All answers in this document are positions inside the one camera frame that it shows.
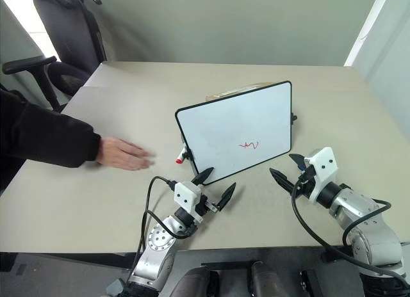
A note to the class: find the black framed whiteboard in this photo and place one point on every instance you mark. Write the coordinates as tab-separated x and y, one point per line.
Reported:
230	130

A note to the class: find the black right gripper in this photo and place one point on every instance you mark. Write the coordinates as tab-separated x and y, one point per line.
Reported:
306	185

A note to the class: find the black marker holder clip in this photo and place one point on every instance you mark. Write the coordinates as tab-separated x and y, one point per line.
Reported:
189	153

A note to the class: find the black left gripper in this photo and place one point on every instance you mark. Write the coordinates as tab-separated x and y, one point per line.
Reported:
201	205

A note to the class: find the person's bare hand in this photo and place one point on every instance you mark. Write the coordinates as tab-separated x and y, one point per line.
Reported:
123	154

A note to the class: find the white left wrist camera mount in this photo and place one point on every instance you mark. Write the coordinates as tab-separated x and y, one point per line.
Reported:
185	194

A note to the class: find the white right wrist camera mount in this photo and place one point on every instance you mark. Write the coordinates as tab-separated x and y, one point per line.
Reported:
323	164

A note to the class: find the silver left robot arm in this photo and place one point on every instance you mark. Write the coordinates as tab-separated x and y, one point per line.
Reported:
157	242

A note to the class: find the black whiteboard side clip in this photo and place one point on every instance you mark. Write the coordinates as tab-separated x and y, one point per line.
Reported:
293	117

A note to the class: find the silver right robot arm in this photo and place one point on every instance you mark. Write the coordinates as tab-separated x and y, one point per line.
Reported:
368	226

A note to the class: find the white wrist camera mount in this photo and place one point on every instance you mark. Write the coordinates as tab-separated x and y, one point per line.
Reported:
323	164
185	194

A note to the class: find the person's black sleeved forearm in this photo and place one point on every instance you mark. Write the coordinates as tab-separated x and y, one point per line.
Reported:
45	133

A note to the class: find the red capped whiteboard marker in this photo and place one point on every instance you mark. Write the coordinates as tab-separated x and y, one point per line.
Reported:
181	156

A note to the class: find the black office chair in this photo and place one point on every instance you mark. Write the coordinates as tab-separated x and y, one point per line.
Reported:
70	37

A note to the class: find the dark rounded shape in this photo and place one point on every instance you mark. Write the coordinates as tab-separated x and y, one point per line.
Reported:
195	282

